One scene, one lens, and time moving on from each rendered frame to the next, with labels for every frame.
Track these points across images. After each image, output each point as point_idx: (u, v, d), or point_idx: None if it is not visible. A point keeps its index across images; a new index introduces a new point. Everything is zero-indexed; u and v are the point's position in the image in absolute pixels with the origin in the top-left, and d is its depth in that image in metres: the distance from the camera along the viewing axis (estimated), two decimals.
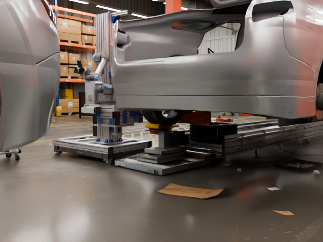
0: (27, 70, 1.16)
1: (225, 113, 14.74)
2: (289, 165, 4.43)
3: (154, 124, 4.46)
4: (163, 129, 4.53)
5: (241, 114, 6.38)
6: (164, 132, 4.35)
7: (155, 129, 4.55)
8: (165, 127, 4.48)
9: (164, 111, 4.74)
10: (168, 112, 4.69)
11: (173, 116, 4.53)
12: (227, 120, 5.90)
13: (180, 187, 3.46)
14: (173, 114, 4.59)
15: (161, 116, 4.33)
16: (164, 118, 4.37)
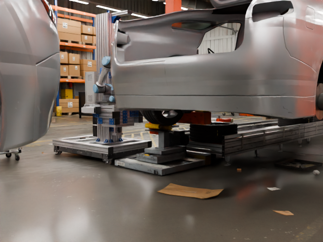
0: (27, 70, 1.16)
1: (225, 113, 14.74)
2: (289, 165, 4.43)
3: (154, 124, 4.46)
4: (163, 129, 4.53)
5: (241, 114, 6.38)
6: (164, 132, 4.35)
7: (155, 129, 4.55)
8: (165, 127, 4.48)
9: (164, 111, 4.74)
10: (168, 112, 4.69)
11: (173, 116, 4.53)
12: (227, 120, 5.90)
13: (180, 187, 3.46)
14: (173, 114, 4.59)
15: (161, 116, 4.33)
16: (164, 118, 4.37)
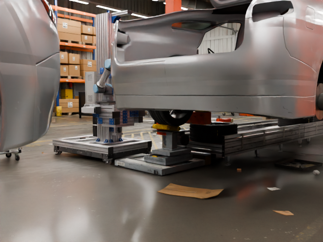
0: (27, 70, 1.16)
1: (225, 113, 14.74)
2: (289, 165, 4.43)
3: (162, 125, 4.37)
4: (171, 130, 4.43)
5: (241, 114, 6.38)
6: (172, 133, 4.26)
7: None
8: (173, 128, 4.39)
9: (172, 112, 4.65)
10: (176, 112, 4.59)
11: (181, 116, 4.44)
12: (227, 120, 5.90)
13: (180, 187, 3.46)
14: (181, 114, 4.49)
15: (169, 116, 4.24)
16: (172, 119, 4.28)
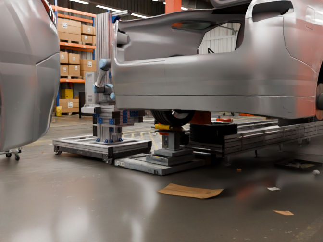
0: (27, 70, 1.16)
1: (225, 113, 14.74)
2: (289, 165, 4.43)
3: (164, 125, 4.34)
4: (173, 130, 4.41)
5: (241, 114, 6.38)
6: (175, 133, 4.23)
7: (165, 130, 4.43)
8: (175, 128, 4.36)
9: (174, 112, 4.62)
10: None
11: (183, 116, 4.41)
12: (227, 120, 5.90)
13: (180, 187, 3.46)
14: (184, 114, 4.47)
15: (172, 116, 4.21)
16: (175, 119, 4.25)
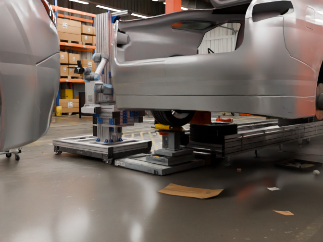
0: (27, 70, 1.16)
1: (225, 113, 14.74)
2: (289, 165, 4.43)
3: (164, 125, 4.34)
4: (173, 130, 4.41)
5: (241, 114, 6.38)
6: (175, 133, 4.23)
7: (165, 130, 4.43)
8: (175, 128, 4.36)
9: (174, 112, 4.62)
10: None
11: (183, 116, 4.41)
12: (227, 120, 5.90)
13: (180, 187, 3.46)
14: (184, 114, 4.47)
15: (172, 116, 4.21)
16: (175, 119, 4.25)
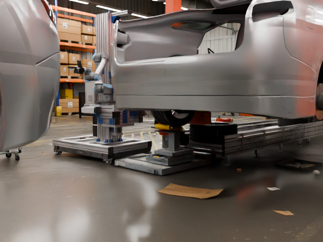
0: (27, 70, 1.16)
1: (225, 113, 14.74)
2: (289, 165, 4.43)
3: (164, 125, 4.34)
4: (173, 130, 4.41)
5: (241, 114, 6.38)
6: (175, 133, 4.23)
7: (165, 130, 4.43)
8: (175, 128, 4.36)
9: (174, 112, 4.62)
10: None
11: (183, 116, 4.41)
12: (227, 120, 5.90)
13: (180, 187, 3.46)
14: (184, 114, 4.47)
15: (172, 116, 4.21)
16: (175, 119, 4.25)
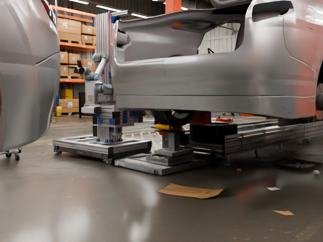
0: (27, 70, 1.16)
1: (225, 113, 14.74)
2: (289, 165, 4.43)
3: (164, 125, 4.34)
4: (173, 130, 4.41)
5: (241, 114, 6.38)
6: (175, 133, 4.23)
7: (165, 130, 4.43)
8: (175, 128, 4.36)
9: (174, 112, 4.62)
10: None
11: (183, 116, 4.41)
12: (227, 120, 5.90)
13: (180, 187, 3.46)
14: (184, 114, 4.47)
15: (172, 116, 4.21)
16: (175, 119, 4.25)
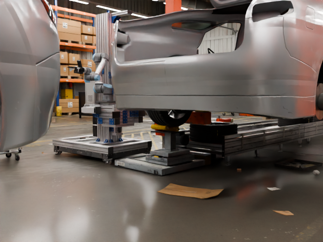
0: (27, 70, 1.16)
1: (225, 113, 14.74)
2: (289, 165, 4.43)
3: (160, 125, 4.31)
4: (169, 130, 4.37)
5: (241, 114, 6.38)
6: (171, 133, 4.20)
7: None
8: (171, 128, 4.33)
9: (170, 112, 4.58)
10: (174, 113, 4.53)
11: (180, 117, 4.38)
12: (227, 120, 5.90)
13: (180, 187, 3.46)
14: (180, 114, 4.43)
15: (168, 116, 4.18)
16: (171, 119, 4.21)
